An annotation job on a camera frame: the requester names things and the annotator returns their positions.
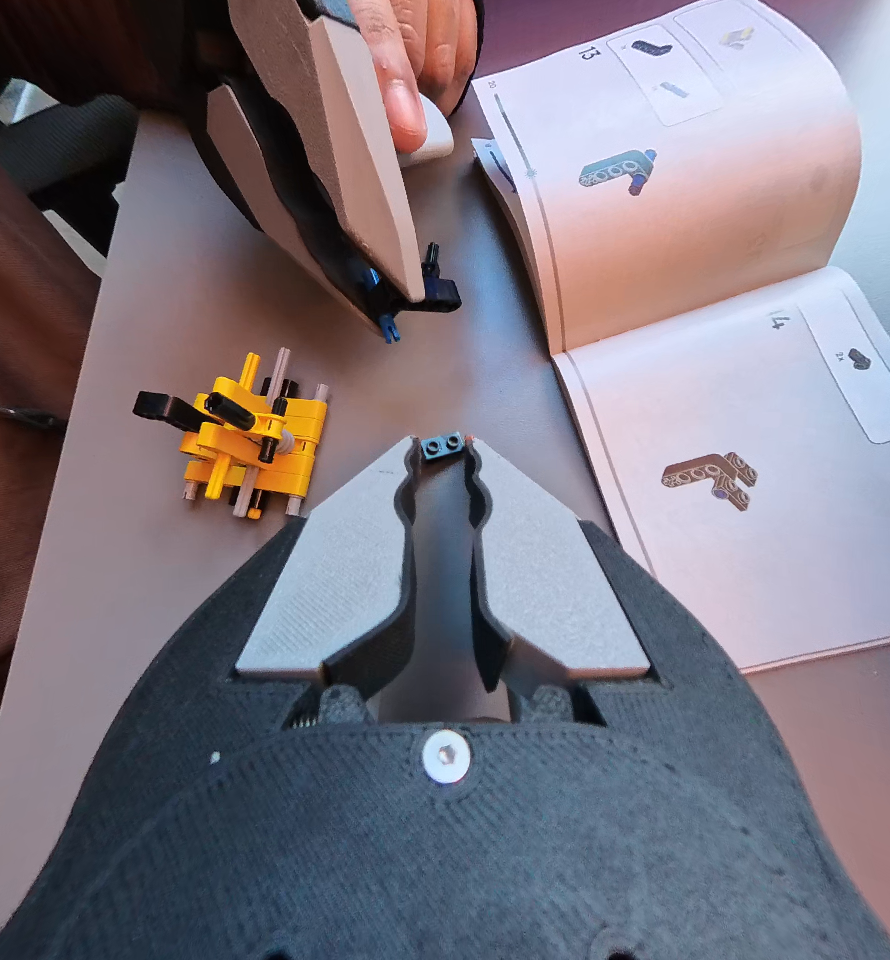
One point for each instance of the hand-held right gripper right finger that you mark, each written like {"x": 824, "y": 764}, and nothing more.
{"x": 550, "y": 592}

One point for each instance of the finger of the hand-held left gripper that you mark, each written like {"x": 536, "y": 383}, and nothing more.
{"x": 355, "y": 150}
{"x": 242, "y": 165}

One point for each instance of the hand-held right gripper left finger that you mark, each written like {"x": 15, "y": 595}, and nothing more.
{"x": 332, "y": 585}

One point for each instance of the small black lego connector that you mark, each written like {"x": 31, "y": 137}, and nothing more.
{"x": 443, "y": 446}

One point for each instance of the yellow lego assembly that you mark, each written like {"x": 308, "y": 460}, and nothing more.
{"x": 257, "y": 442}

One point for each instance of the person's left hand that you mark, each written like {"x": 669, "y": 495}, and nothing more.
{"x": 430, "y": 45}

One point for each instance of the black office chair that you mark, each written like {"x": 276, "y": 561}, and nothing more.
{"x": 77, "y": 150}

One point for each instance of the white instruction booklet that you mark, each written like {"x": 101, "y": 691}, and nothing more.
{"x": 677, "y": 262}

